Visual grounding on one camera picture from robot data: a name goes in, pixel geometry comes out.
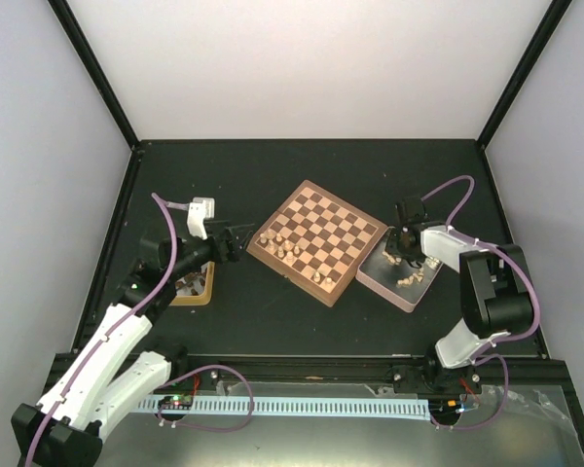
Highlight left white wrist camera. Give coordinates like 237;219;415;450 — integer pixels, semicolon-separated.
187;197;215;239

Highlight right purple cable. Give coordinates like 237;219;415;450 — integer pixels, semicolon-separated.
420;175;541;432

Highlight yellow plastic tray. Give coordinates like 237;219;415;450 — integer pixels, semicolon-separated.
170;262;215;306

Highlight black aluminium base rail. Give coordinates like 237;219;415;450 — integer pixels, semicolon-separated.
53;353;573;395

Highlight black frame post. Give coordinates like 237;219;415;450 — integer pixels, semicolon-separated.
477;0;572;150
48;0;139;149

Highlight wooden chessboard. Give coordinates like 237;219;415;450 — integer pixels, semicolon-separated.
247;180;387;307

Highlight pink plastic basket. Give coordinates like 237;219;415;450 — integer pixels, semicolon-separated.
356;233;443;313

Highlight left black frame post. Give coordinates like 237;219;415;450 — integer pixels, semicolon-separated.
48;0;139;149

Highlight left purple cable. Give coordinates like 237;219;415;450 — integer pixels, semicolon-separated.
23;193;191;467

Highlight white slotted cable duct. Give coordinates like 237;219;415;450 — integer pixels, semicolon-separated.
132;395;430;421

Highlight control circuit board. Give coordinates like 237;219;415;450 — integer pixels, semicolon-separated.
428;399;480;414
158;395;193;411

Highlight pile of dark chess pieces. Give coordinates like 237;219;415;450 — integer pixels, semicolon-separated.
175;272;206;297

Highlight pile of light chess pieces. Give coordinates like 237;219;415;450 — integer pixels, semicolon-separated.
383;252;442;287

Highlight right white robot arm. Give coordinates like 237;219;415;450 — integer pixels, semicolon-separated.
385;198;540;393

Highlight left control circuit board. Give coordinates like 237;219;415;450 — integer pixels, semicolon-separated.
158;395;193;411

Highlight right control circuit board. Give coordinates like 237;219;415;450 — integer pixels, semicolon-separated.
428;399;480;414

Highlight purple cable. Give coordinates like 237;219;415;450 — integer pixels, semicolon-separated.
23;193;191;467
420;175;541;432

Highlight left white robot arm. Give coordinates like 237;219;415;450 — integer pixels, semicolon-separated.
11;220;246;466

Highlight right black frame post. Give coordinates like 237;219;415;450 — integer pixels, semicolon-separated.
477;0;572;150

